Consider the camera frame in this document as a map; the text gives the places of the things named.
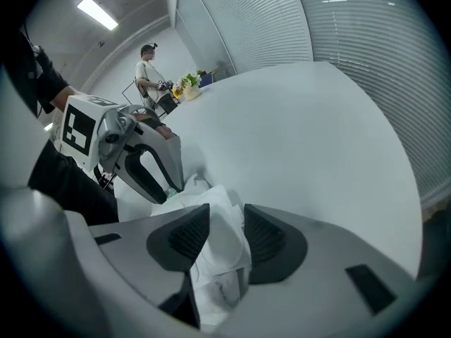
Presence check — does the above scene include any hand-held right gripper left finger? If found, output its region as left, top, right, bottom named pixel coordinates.
left=87, top=203, right=211, bottom=330

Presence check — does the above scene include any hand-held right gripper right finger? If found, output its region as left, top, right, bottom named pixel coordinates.
left=218, top=204, right=420, bottom=338

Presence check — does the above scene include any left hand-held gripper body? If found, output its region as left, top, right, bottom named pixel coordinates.
left=60, top=94, right=149, bottom=173

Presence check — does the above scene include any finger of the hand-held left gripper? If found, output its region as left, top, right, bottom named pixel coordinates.
left=118, top=145, right=168, bottom=206
left=135, top=120, right=185, bottom=193

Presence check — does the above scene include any white plastic bag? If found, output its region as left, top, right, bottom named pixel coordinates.
left=150, top=173, right=253, bottom=332

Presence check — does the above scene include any person's left forearm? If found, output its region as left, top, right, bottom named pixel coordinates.
left=17, top=44, right=78, bottom=116

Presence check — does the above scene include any person's left hand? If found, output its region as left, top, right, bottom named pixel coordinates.
left=135, top=112, right=174, bottom=139

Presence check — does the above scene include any person's black clothing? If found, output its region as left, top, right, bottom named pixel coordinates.
left=27, top=139, right=120, bottom=226

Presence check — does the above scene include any flower bouquet in vase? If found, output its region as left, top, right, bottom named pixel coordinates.
left=171, top=70, right=203, bottom=102

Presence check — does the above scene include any long ceiling light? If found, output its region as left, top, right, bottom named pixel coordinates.
left=77, top=0, right=119, bottom=32

